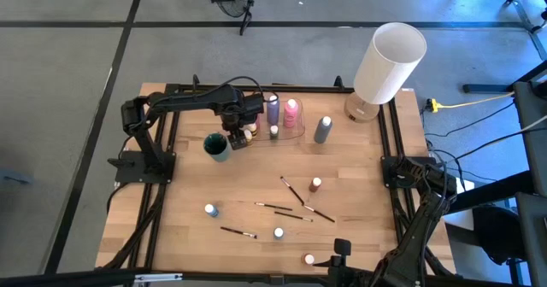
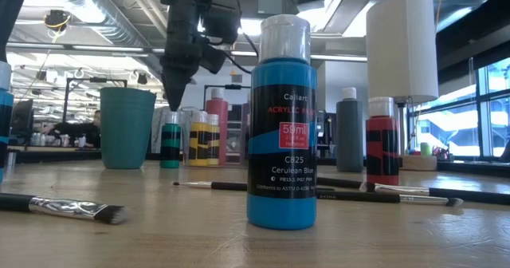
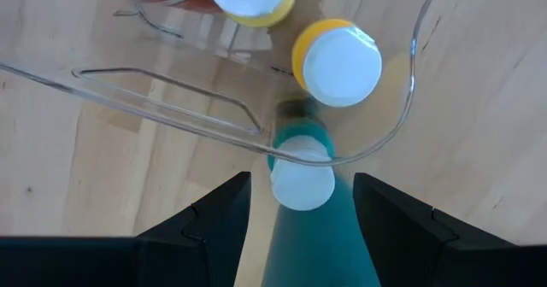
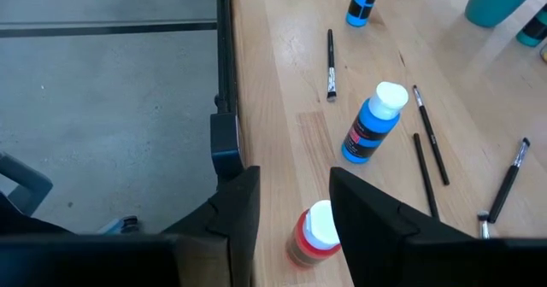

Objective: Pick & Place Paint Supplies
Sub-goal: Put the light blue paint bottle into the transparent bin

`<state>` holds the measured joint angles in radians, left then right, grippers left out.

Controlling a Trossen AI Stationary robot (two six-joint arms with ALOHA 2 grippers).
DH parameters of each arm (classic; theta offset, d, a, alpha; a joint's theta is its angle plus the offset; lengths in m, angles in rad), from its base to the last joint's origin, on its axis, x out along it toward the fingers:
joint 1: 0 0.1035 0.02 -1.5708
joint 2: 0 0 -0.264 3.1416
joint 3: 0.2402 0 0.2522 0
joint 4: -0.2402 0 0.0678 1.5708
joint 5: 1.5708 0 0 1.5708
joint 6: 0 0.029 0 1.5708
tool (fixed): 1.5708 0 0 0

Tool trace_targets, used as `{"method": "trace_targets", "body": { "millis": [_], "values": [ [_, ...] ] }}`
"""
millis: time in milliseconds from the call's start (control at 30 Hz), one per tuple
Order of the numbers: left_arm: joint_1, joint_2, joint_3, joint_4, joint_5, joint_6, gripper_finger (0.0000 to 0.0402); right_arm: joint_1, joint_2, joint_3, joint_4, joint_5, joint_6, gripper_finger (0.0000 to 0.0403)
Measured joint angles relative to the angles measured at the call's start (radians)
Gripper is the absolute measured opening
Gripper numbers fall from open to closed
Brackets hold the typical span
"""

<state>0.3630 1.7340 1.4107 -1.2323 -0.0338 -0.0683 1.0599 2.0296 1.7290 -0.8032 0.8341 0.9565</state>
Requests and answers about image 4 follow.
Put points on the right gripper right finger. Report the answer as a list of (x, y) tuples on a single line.
[(406, 257)]

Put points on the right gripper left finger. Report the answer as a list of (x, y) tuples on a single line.
[(192, 257)]

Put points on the thin black paint brush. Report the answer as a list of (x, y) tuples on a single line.
[(484, 225), (508, 180), (425, 171), (431, 137)]

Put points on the small golden yellow paint bottle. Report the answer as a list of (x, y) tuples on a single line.
[(544, 54)]

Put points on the small blue paint bottle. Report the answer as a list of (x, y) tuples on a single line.
[(363, 1)]

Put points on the small teal green paint bottle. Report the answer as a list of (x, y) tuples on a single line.
[(534, 28)]

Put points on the small orange red paint bottle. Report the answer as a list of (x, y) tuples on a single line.
[(312, 240)]

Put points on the cerulean blue C825 paint bottle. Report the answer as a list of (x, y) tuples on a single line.
[(369, 129)]

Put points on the black grey office chair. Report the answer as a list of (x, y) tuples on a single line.
[(30, 180)]

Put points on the teal plastic cup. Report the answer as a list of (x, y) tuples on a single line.
[(495, 1)]

